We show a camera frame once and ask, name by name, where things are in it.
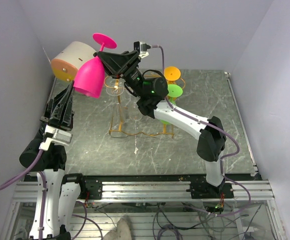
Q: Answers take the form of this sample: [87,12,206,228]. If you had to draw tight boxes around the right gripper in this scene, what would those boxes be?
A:
[93,51,146,99]

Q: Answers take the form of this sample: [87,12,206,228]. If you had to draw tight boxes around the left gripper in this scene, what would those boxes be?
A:
[34,79,76,138]

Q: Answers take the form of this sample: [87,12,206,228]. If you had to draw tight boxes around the clear wine glass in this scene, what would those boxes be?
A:
[106,79,125,126]
[124,88,143,122]

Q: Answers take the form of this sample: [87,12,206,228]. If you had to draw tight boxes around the pink plastic goblet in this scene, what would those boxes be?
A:
[73,33,117,99]

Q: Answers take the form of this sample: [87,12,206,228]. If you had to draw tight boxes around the orange plastic goblet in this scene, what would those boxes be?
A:
[164,66,181,84]

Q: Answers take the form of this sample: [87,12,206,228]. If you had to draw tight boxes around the green plastic goblet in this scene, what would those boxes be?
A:
[158,83,183,113]

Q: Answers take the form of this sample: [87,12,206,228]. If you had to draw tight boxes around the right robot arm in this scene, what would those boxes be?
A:
[94,50,227,198]

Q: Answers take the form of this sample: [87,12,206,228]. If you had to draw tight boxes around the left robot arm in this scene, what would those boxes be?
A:
[19,85,87,240]

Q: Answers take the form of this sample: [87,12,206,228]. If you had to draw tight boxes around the cream cylindrical box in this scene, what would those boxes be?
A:
[50,41,96,82]

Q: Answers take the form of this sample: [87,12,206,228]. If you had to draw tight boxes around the white cloth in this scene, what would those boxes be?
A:
[103,216,134,240]

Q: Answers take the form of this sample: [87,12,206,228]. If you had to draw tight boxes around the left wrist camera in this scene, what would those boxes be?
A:
[38,125,73,152]

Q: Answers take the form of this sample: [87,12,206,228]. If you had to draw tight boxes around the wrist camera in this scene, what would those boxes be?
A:
[133,41,152,59]
[38,125,73,152]

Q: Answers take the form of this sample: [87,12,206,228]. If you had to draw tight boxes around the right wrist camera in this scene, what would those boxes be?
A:
[133,41,152,59]

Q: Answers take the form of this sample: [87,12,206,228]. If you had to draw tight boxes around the gold wire glass rack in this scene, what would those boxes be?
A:
[104,76,175,138]

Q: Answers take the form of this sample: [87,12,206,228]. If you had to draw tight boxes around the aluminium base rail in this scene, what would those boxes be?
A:
[12,178,273,202]

